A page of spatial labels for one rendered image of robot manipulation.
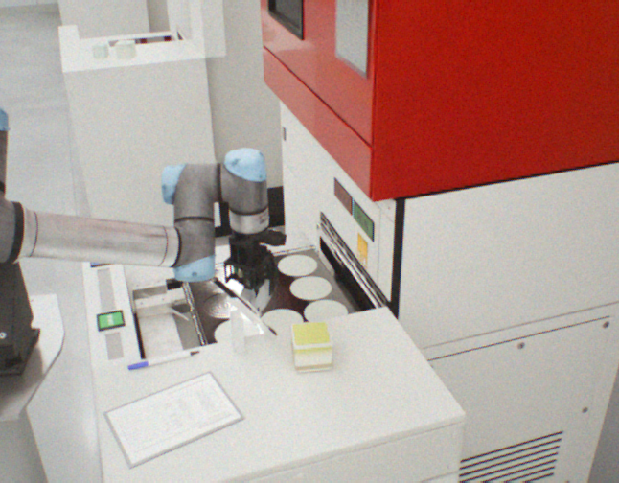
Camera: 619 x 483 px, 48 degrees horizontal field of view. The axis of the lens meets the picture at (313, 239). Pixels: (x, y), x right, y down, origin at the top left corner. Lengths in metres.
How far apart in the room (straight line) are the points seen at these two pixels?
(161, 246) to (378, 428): 0.49
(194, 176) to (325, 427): 0.51
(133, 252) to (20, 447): 0.84
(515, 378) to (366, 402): 0.66
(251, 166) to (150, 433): 0.50
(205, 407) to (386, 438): 0.33
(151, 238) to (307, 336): 0.35
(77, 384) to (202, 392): 1.64
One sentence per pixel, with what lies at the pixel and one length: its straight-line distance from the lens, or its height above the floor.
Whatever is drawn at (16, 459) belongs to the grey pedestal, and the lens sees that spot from 1.95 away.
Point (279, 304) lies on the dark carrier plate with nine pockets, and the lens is 1.65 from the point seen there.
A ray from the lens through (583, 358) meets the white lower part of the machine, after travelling 1.98.
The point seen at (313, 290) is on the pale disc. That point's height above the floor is 0.90.
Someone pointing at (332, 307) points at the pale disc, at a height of 0.90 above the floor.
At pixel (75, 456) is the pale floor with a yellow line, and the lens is 2.66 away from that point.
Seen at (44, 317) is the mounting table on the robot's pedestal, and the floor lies 0.82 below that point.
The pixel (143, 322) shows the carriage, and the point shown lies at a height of 0.88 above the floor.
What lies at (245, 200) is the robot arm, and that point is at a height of 1.27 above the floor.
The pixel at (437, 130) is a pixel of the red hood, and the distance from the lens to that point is 1.38.
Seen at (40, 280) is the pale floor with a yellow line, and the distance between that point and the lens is 3.62.
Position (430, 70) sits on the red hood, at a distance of 1.33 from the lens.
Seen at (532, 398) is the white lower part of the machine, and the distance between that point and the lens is 1.97.
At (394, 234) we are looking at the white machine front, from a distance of 1.44.
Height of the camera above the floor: 1.86
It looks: 30 degrees down
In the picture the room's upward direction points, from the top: 1 degrees counter-clockwise
